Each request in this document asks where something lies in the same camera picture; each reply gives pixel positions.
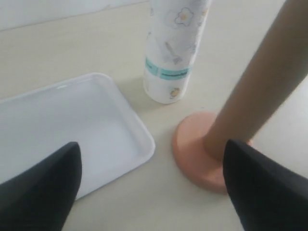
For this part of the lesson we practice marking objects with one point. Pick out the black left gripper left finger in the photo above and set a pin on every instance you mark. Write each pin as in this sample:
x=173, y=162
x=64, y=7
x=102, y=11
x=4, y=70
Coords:
x=41, y=198

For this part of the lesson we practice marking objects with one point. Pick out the white patterned paper towel roll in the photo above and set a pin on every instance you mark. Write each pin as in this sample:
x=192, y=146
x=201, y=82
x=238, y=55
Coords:
x=176, y=28

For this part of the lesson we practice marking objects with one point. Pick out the wooden paper towel holder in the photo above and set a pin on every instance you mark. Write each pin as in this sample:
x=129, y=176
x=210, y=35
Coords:
x=191, y=156

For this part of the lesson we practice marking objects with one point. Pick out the white foam tray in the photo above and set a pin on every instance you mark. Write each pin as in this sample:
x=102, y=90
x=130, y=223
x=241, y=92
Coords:
x=89, y=110

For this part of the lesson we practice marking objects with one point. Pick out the brown cardboard tube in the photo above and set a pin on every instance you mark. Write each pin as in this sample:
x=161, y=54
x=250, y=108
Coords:
x=279, y=65

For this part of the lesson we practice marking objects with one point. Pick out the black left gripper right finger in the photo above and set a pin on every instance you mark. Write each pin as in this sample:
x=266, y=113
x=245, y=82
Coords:
x=266, y=195

